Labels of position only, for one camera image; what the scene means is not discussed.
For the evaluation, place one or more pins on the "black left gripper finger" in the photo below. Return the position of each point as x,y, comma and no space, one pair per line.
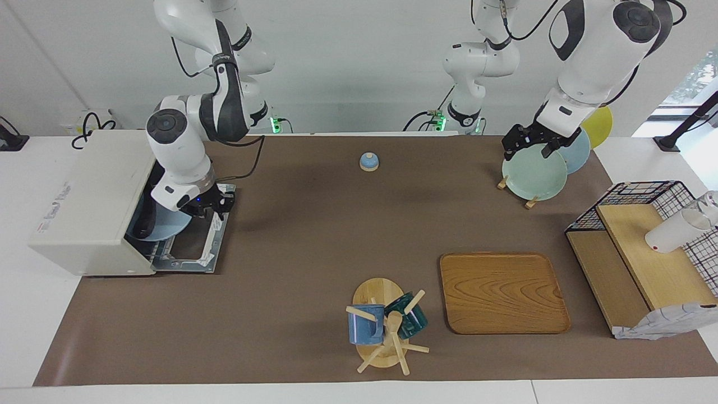
552,149
511,148

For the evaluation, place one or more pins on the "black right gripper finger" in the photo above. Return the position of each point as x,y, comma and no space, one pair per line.
207,214
227,202

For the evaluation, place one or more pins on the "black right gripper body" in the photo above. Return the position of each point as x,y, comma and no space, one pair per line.
202,203

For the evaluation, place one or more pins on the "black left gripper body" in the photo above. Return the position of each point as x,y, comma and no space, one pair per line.
547,133

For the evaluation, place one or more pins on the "glass oven door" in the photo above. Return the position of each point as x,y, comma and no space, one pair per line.
216,247

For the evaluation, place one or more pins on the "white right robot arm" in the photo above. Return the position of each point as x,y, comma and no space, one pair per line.
179,146

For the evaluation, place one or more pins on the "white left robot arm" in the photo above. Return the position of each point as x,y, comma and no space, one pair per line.
594,56

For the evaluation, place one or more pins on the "cream toaster oven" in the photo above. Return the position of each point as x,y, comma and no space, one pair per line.
95,196

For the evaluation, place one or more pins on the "light blue racked plate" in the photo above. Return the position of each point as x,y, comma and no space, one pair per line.
579,151

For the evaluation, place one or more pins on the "pale green plate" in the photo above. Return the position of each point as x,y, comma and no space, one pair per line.
533,174

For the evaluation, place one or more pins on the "yellow plate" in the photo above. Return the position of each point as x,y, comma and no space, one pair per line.
601,126

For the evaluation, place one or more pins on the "wooden plate rack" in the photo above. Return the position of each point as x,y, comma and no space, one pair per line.
531,203

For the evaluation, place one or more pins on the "brown table mat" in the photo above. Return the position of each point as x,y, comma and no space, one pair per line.
314,252

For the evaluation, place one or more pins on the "black clamp stand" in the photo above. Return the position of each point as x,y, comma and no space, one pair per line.
684,126

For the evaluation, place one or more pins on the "small blue call bell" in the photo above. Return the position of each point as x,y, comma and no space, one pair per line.
369,163

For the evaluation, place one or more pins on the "wooden serving tray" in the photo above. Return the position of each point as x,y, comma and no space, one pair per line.
502,292

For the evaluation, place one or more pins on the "white cup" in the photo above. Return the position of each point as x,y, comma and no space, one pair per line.
673,233

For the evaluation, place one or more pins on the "wooden shelf unit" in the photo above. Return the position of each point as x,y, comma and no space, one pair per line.
645,269

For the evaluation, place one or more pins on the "clear glass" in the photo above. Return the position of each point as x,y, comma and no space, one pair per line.
710,205

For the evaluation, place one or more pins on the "wooden mug tree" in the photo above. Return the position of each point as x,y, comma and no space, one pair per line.
377,292

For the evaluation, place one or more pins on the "blue mug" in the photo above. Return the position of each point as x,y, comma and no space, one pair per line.
364,328

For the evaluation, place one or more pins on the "dark green mug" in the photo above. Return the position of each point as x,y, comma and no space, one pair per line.
412,320

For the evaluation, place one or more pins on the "black desk device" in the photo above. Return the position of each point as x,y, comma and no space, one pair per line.
11,140

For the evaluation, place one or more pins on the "grey patterned cloth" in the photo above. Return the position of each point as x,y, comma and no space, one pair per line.
662,322

